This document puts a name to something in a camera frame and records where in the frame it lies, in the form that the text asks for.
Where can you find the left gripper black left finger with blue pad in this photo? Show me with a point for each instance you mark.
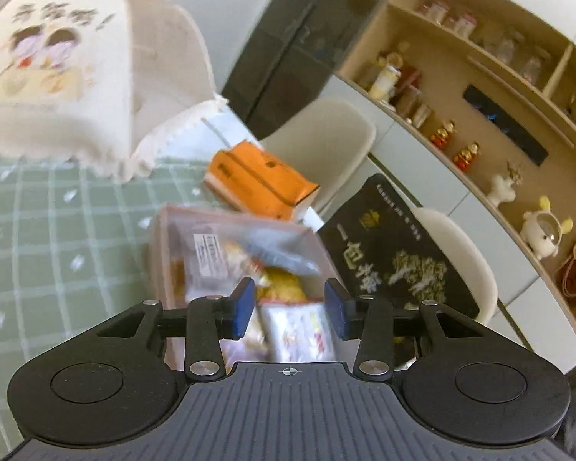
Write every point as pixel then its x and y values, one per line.
pixel 210 320

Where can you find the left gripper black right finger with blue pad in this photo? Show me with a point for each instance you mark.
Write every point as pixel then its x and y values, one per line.
pixel 365 328

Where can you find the clear biscuit packet white label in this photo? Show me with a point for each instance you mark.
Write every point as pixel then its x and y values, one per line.
pixel 197 252

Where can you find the white red packet in box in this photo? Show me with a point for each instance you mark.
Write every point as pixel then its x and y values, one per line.
pixel 297 332

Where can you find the pink cardboard box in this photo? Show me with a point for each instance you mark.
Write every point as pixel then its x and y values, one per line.
pixel 284 288

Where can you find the black plum snack bag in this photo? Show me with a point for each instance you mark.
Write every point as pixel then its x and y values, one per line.
pixel 378 247

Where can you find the cream chair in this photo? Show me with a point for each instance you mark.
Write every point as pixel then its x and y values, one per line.
pixel 325 142
pixel 465 257

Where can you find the orange tissue pack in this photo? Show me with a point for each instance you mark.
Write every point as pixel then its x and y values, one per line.
pixel 255 181

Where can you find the green checked tablecloth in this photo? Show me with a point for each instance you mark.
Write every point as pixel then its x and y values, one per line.
pixel 73 253

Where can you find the white deer figurine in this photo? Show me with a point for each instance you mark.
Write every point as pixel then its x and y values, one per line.
pixel 502 187

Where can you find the white bunny figurine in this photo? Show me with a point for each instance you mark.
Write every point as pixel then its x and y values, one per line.
pixel 542 231

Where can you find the cream mesh food cover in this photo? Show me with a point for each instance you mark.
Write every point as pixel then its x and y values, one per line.
pixel 107 83

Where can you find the dark glass cabinet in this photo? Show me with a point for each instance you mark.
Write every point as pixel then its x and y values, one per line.
pixel 288 59

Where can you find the wooden wall shelf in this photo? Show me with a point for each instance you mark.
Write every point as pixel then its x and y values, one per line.
pixel 480 91

